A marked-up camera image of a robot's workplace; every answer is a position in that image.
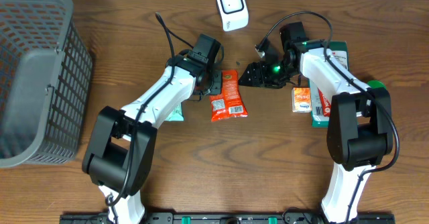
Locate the red snack packet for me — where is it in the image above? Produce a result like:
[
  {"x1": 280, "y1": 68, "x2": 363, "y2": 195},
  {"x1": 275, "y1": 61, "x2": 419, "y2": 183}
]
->
[{"x1": 210, "y1": 70, "x2": 248, "y2": 122}]

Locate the orange snack packet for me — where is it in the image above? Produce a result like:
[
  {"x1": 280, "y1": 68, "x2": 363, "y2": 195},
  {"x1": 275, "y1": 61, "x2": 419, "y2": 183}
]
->
[{"x1": 292, "y1": 87, "x2": 312, "y2": 113}]

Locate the teal white snack packet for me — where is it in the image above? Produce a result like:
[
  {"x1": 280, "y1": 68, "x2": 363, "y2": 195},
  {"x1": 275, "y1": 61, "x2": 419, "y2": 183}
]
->
[{"x1": 166, "y1": 104, "x2": 184, "y2": 121}]

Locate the green white packet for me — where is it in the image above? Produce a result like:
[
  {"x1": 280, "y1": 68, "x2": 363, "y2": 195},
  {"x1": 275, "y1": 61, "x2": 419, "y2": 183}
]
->
[{"x1": 308, "y1": 41, "x2": 349, "y2": 128}]

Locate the red stick sachet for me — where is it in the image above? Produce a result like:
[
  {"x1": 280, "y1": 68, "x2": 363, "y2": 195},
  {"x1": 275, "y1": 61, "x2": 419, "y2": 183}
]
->
[{"x1": 318, "y1": 89, "x2": 331, "y2": 117}]

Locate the green lid seasoning jar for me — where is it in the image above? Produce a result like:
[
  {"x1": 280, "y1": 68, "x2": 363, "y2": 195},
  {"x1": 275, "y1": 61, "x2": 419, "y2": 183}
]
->
[{"x1": 367, "y1": 80, "x2": 386, "y2": 89}]

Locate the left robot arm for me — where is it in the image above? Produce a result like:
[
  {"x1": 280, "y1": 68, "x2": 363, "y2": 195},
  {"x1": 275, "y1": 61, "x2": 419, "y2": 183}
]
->
[{"x1": 82, "y1": 50, "x2": 221, "y2": 223}]

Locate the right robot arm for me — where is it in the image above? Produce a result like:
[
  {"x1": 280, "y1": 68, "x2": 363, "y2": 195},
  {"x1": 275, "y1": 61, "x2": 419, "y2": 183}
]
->
[{"x1": 238, "y1": 38, "x2": 398, "y2": 223}]

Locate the white barcode scanner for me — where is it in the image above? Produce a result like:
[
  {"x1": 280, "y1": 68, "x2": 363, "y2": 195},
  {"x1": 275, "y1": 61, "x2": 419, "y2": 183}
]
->
[{"x1": 217, "y1": 0, "x2": 249, "y2": 32}]

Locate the grey plastic mesh basket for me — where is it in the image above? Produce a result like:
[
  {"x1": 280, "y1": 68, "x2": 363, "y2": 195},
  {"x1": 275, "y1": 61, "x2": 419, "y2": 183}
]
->
[{"x1": 1, "y1": 0, "x2": 93, "y2": 168}]

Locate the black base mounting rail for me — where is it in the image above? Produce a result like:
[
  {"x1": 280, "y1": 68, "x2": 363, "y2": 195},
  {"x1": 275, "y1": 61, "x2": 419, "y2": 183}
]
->
[{"x1": 59, "y1": 211, "x2": 397, "y2": 224}]

